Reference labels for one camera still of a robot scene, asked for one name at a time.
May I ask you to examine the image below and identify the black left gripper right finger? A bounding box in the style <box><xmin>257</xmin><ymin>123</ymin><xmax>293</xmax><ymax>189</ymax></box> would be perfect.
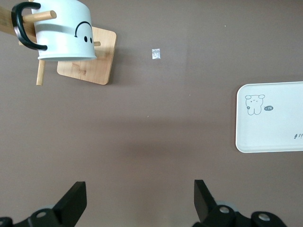
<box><xmin>191</xmin><ymin>179</ymin><xmax>288</xmax><ymax>227</ymax></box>

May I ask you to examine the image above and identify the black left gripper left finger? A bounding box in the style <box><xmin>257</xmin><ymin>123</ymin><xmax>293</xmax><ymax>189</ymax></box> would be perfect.
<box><xmin>0</xmin><ymin>181</ymin><xmax>87</xmax><ymax>227</ymax></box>

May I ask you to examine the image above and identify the white smiley mug black handle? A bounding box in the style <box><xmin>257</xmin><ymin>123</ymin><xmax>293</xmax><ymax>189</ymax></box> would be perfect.
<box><xmin>11</xmin><ymin>0</ymin><xmax>97</xmax><ymax>62</ymax></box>

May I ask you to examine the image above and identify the white tray with rabbit print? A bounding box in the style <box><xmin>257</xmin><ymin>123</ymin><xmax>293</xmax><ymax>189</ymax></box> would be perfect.
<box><xmin>235</xmin><ymin>81</ymin><xmax>303</xmax><ymax>154</ymax></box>

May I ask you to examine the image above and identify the wooden mug stand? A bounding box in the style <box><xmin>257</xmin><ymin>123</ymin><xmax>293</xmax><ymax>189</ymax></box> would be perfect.
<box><xmin>0</xmin><ymin>0</ymin><xmax>118</xmax><ymax>86</ymax></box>

